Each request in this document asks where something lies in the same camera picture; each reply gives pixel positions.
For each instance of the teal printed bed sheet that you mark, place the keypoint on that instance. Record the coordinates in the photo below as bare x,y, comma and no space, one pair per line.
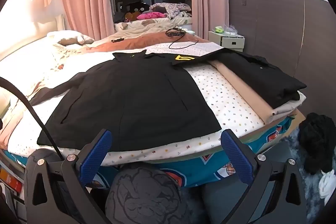
204,169

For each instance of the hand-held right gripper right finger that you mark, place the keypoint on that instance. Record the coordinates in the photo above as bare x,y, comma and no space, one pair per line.
236,158

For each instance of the orange blanket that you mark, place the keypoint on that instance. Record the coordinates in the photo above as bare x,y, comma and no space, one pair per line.
147,41

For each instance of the white pillow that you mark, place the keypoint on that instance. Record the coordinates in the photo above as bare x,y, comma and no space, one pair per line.
71,37

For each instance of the black plush toy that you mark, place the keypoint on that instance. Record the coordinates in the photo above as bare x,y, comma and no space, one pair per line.
139,7

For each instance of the white nightstand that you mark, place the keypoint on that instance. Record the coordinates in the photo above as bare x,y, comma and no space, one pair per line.
228,41

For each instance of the small black flat item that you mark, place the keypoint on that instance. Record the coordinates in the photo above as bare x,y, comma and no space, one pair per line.
117,40

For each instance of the black fuzzy cloth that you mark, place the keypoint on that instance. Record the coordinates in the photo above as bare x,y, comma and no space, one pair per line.
317,142

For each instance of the bright pink cloth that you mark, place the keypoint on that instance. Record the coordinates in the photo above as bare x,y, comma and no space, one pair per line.
151,15

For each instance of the black dress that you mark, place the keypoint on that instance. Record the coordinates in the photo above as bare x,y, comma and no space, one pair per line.
126,98

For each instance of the cream bear print blanket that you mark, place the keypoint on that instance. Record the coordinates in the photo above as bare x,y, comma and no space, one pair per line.
147,27

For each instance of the black headset device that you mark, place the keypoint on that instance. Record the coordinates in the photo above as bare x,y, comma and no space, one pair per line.
174,32

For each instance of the pale pink quilt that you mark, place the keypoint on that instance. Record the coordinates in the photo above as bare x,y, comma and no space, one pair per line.
34,74

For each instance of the person's grey printed clothing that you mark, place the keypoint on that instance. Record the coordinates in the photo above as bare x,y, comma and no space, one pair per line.
147,195

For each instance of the floral clothes pile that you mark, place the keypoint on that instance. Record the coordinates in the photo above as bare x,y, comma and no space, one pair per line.
173,8

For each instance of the folded black garment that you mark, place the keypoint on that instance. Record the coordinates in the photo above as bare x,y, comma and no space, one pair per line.
262,77

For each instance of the folded beige cloth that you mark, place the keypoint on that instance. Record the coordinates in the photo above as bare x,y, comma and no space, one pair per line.
244,92

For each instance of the white crumpled cloth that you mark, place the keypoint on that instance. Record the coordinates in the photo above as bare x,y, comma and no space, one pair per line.
326,184

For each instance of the small green item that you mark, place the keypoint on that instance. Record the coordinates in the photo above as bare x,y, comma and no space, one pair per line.
219,29

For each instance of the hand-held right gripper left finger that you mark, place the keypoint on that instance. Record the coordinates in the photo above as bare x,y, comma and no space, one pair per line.
95,154

